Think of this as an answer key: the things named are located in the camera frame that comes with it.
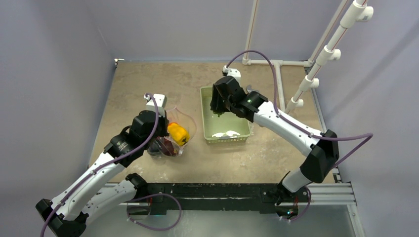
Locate dark red toy apple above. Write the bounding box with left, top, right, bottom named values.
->
left=161, top=138, right=182, bottom=157

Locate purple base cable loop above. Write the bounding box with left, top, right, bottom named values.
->
left=126, top=193, right=183, bottom=232

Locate dark purple toy plum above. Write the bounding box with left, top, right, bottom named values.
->
left=212, top=111, right=226, bottom=118

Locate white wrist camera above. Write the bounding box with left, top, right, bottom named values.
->
left=144, top=93, right=167, bottom=116
left=222, top=65, right=241, bottom=80

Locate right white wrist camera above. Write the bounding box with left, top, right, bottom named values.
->
left=222, top=65, right=241, bottom=80

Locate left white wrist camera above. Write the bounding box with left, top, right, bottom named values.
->
left=144, top=93, right=167, bottom=116

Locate green plastic basket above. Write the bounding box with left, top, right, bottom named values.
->
left=200, top=86, right=251, bottom=144

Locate white pvc pipe frame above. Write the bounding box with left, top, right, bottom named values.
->
left=242, top=0, right=374, bottom=114

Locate clear zip top bag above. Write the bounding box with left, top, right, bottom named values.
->
left=152, top=107, right=197, bottom=158

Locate yellow toy bell pepper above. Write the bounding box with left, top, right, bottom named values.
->
left=168, top=122, right=190, bottom=146

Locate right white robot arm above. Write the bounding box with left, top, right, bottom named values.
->
left=210, top=76, right=339, bottom=201

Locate grey adjustable wrench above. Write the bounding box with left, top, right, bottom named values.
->
left=246, top=84, right=259, bottom=93

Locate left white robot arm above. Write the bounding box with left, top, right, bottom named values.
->
left=36, top=109, right=168, bottom=237

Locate purple toy eggplant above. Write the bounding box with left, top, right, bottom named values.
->
left=147, top=138, right=164, bottom=156

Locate black base bar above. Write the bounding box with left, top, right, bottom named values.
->
left=146, top=183, right=309, bottom=215

